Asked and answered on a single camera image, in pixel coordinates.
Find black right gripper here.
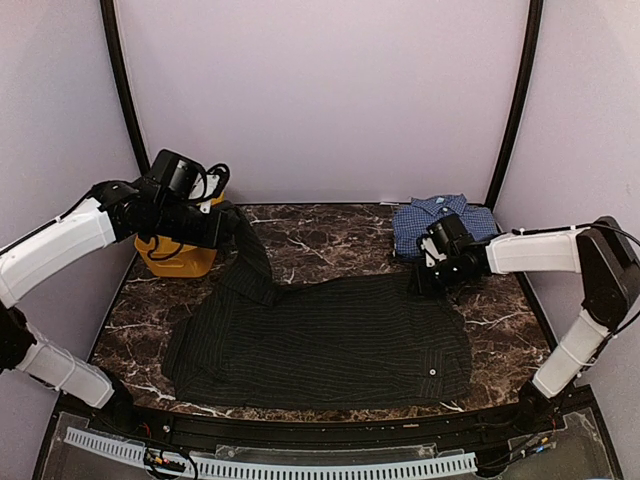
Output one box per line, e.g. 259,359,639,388
408,254,472,297

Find black pinstriped long sleeve shirt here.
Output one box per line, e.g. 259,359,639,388
161,214,472,410

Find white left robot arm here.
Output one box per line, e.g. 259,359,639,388
1,181,235,436

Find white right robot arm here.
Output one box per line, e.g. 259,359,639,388
417,215,639,434

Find blue checked folded shirt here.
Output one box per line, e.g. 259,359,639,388
391,193,501,261

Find yellow plastic basket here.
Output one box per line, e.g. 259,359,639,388
134,177,225,278

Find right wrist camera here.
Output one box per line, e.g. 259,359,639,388
416,214,474,268

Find black enclosure frame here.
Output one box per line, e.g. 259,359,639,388
100,1,543,207

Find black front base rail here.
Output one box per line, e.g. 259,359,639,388
34,387,622,479

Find white slotted cable duct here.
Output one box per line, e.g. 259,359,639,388
64,427,477,479

